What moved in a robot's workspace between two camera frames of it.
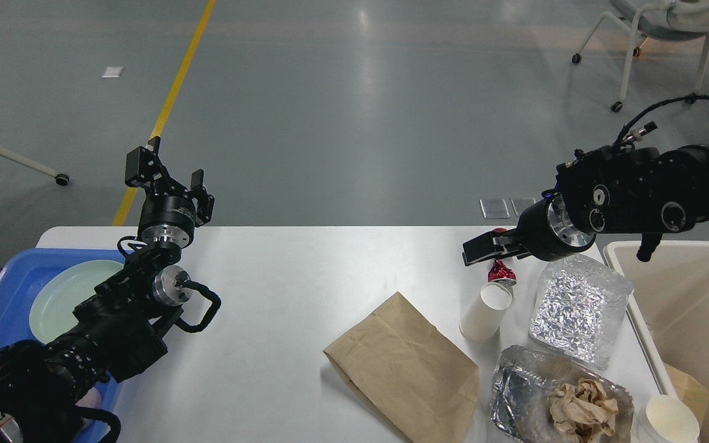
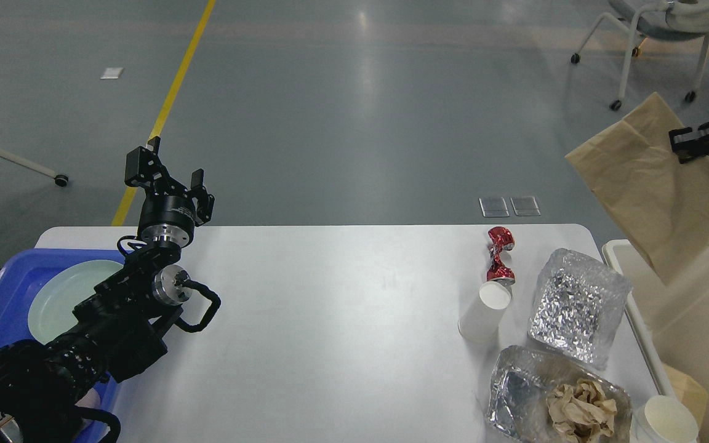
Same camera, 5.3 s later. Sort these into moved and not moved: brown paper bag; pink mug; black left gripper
Moved: brown paper bag
Not moved: black left gripper; pink mug
